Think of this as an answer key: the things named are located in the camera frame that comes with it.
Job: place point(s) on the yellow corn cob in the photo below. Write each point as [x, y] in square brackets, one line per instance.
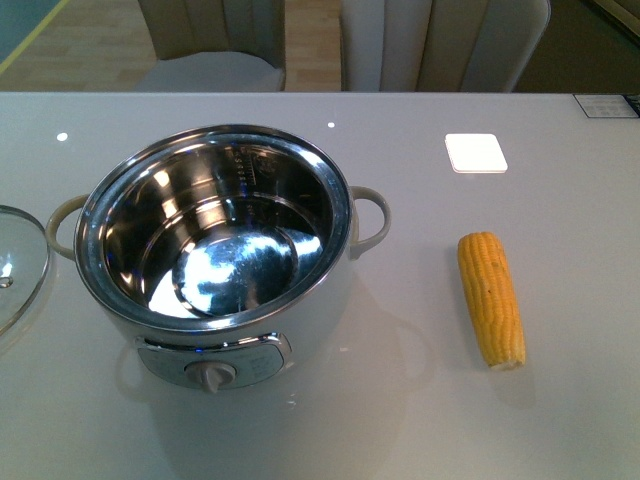
[491, 301]

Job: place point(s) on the glass pot lid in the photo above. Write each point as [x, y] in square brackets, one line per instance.
[25, 259]

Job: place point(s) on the white electric cooking pot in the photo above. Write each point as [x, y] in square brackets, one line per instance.
[225, 253]

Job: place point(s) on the beige chair right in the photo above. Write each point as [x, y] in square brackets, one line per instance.
[438, 45]

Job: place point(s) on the beige chair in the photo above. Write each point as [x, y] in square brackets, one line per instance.
[438, 45]
[215, 46]

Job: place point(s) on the beige chair left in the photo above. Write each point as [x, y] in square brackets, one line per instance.
[215, 46]

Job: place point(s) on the table label sticker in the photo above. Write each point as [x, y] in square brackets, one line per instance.
[608, 106]

